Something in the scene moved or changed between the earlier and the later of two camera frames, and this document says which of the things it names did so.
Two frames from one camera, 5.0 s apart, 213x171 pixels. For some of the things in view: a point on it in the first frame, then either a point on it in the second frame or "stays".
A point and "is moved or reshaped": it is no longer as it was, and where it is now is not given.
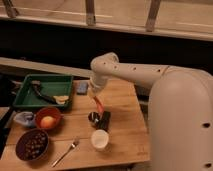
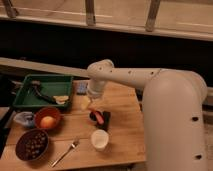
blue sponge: [81, 87] stays
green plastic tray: [39, 90] stays
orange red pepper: [100, 106] is moved or reshaped
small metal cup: [93, 117] stays
